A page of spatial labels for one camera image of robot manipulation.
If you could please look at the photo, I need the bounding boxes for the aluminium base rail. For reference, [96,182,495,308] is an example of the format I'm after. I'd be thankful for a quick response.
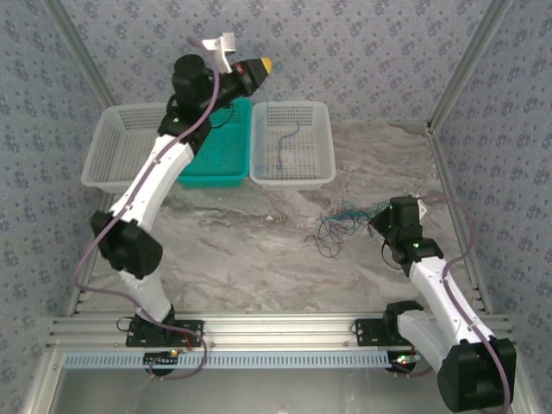
[45,312,518,348]

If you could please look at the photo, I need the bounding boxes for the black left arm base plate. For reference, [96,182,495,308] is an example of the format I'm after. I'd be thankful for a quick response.
[125,319,205,348]

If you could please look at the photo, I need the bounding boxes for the thin dark green cable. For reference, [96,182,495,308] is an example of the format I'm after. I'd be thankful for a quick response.
[336,202,377,236]

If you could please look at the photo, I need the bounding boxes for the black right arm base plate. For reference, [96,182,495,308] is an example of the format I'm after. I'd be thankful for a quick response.
[354,317,415,348]

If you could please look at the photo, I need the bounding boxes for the small black circuit board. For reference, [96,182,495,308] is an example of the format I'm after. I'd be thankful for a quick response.
[142,350,182,369]
[387,352,422,374]

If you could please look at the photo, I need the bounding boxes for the white slotted cable duct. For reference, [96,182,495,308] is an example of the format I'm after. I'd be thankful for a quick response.
[63,349,392,370]

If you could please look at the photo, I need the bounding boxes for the grey metal lower shelf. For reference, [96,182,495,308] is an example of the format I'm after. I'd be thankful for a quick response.
[23,348,534,414]

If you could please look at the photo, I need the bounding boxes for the white perforated plastic basket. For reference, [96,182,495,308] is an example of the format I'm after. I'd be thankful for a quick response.
[80,103,173,194]
[248,100,337,192]

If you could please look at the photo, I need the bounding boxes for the bundle of thin wires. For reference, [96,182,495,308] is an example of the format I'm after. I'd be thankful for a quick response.
[304,218,347,260]

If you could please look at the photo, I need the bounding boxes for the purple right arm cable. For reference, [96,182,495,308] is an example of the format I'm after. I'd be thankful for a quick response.
[394,194,514,409]

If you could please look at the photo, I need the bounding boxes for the teal perforated plastic basket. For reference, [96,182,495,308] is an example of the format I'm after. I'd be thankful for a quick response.
[175,97,254,190]

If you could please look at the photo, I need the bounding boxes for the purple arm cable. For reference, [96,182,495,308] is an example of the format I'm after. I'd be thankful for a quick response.
[72,36,209,382]
[394,194,514,409]

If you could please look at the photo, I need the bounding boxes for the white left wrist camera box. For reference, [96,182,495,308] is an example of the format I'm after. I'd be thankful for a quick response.
[202,31,237,74]

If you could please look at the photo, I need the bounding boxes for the aluminium corner post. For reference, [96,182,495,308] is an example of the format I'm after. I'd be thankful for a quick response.
[45,0,116,111]
[425,0,515,135]

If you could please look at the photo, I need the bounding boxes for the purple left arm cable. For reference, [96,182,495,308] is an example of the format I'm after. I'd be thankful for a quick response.
[72,36,209,382]

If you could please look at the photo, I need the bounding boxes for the thin blue cable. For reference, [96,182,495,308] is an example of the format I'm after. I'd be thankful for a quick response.
[275,121,302,172]
[321,210,373,228]
[251,60,295,174]

